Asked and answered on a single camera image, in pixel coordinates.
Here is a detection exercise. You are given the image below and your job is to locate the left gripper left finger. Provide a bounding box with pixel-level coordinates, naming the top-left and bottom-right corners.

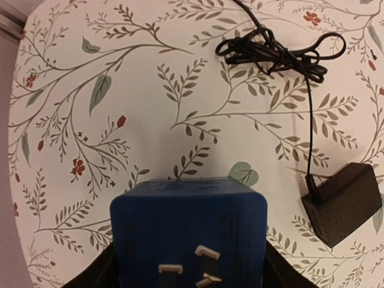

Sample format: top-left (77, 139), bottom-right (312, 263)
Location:
top-left (64, 243), bottom-right (120, 288)

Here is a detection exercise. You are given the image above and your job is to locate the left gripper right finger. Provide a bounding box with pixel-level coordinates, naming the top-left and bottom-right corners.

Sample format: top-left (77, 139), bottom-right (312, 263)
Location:
top-left (262, 241), bottom-right (318, 288)

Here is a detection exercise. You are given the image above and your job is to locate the blue cube socket adapter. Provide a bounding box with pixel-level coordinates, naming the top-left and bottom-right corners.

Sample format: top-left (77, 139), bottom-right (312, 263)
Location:
top-left (110, 178), bottom-right (268, 287)

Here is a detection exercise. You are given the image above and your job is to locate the floral table mat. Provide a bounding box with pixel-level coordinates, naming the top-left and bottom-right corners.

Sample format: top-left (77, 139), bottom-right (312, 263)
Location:
top-left (8, 1), bottom-right (383, 287)

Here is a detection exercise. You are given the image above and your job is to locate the black power adapter with cable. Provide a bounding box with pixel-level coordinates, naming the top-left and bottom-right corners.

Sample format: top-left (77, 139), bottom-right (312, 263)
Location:
top-left (215, 1), bottom-right (383, 248)

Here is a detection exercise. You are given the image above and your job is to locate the left aluminium frame post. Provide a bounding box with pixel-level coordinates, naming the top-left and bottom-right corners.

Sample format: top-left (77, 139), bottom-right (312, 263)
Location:
top-left (1, 1), bottom-right (26, 43)

